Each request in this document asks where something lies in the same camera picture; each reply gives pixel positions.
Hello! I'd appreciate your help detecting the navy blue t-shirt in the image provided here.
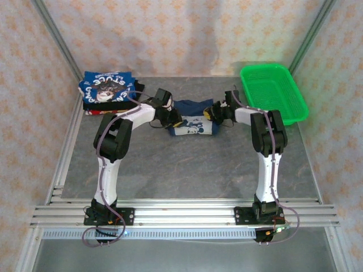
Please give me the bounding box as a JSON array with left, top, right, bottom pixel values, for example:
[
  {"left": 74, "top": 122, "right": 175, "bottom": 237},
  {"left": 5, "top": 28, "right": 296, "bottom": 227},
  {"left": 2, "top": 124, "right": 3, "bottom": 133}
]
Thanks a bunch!
[{"left": 167, "top": 98, "right": 221, "bottom": 138}]

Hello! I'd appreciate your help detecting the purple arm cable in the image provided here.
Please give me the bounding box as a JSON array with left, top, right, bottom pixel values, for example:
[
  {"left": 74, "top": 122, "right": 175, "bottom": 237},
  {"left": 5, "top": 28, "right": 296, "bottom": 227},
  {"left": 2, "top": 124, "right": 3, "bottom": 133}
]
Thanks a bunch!
[
  {"left": 231, "top": 90, "right": 300, "bottom": 245},
  {"left": 82, "top": 91, "right": 159, "bottom": 248}
]

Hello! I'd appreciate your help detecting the green plastic basket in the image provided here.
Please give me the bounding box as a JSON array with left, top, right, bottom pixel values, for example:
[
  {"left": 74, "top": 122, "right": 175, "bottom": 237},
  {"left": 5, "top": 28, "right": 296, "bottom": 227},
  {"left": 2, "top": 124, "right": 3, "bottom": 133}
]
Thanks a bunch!
[{"left": 240, "top": 64, "right": 310, "bottom": 126}]

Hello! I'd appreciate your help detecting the aluminium frame post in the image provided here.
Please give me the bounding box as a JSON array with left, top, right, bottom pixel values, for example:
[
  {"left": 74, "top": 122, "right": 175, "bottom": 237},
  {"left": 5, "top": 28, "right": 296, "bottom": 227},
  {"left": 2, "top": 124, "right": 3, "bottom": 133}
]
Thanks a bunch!
[
  {"left": 30, "top": 0, "right": 83, "bottom": 80},
  {"left": 288, "top": 0, "right": 337, "bottom": 75}
]

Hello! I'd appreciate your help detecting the aluminium mounting rail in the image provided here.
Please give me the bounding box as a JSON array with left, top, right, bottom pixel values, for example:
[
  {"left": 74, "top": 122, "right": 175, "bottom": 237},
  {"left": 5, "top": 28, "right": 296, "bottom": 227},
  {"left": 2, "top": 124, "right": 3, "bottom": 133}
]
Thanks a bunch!
[{"left": 29, "top": 198, "right": 340, "bottom": 229}]

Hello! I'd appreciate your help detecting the folded red t-shirt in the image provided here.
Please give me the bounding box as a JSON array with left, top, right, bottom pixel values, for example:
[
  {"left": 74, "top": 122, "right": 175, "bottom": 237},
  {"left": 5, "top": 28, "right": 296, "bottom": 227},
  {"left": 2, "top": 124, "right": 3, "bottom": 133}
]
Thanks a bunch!
[{"left": 85, "top": 109, "right": 114, "bottom": 116}]

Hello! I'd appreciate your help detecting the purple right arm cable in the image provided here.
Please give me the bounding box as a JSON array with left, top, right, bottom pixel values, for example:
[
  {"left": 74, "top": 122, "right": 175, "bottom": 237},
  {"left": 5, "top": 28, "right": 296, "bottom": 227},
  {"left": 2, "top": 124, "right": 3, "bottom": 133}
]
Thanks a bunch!
[{"left": 231, "top": 90, "right": 300, "bottom": 245}]

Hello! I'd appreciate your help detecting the folded blue printed t-shirt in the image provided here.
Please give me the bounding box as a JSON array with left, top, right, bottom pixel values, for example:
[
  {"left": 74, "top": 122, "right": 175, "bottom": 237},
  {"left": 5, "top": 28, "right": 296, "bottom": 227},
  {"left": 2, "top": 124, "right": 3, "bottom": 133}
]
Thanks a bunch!
[{"left": 78, "top": 70, "right": 136, "bottom": 105}]

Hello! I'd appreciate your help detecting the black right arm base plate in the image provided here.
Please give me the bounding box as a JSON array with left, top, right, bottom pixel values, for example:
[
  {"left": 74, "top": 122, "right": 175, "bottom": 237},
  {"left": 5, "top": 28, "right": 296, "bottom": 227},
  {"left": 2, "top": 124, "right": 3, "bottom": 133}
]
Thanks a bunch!
[{"left": 234, "top": 206, "right": 285, "bottom": 226}]

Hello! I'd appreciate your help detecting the aluminium table side rail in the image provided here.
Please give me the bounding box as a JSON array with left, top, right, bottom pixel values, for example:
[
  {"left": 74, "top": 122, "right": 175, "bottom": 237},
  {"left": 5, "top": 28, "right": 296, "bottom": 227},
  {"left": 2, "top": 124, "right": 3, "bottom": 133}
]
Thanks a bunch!
[
  {"left": 294, "top": 123, "right": 323, "bottom": 204},
  {"left": 44, "top": 95, "right": 86, "bottom": 205}
]

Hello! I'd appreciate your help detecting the slotted grey cable duct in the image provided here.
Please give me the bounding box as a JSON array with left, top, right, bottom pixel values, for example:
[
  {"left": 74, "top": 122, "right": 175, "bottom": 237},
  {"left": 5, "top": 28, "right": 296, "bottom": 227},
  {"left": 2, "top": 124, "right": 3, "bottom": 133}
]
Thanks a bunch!
[{"left": 42, "top": 228, "right": 258, "bottom": 240}]

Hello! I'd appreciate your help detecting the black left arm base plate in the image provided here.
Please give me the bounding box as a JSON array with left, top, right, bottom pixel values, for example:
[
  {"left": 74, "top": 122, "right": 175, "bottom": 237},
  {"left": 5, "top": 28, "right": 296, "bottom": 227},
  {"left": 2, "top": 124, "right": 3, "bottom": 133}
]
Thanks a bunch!
[{"left": 83, "top": 207, "right": 136, "bottom": 227}]

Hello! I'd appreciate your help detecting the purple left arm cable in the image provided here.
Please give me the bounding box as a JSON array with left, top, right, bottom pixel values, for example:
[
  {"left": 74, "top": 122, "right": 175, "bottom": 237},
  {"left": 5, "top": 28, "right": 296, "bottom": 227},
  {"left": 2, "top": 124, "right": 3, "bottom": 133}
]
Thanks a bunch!
[{"left": 82, "top": 91, "right": 159, "bottom": 248}]

